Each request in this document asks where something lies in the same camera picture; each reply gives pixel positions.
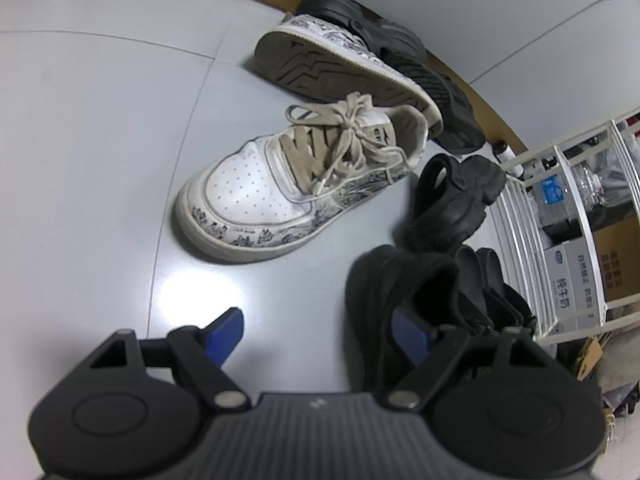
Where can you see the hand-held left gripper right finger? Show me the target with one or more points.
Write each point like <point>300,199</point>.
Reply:
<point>412,335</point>

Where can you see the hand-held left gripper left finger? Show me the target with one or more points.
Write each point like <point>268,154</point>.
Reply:
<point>225,332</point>

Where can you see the black lace-up sneaker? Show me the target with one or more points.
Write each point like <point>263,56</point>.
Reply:
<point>380,285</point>
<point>450,105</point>

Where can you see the black chunky rubber clog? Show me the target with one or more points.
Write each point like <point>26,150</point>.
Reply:
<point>340,10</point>
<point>450,205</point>

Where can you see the white patterned sneaker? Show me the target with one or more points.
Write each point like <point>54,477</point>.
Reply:
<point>245,190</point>
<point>320,70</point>

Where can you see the white shoe rack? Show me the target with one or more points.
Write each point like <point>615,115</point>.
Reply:
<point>581,220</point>

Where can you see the clear plastic water bottle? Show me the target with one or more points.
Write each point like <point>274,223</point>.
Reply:
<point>560,195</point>

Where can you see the small labelled bottle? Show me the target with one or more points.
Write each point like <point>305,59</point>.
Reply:
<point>507,155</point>

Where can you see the white wardrobe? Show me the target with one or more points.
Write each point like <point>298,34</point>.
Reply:
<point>450,0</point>

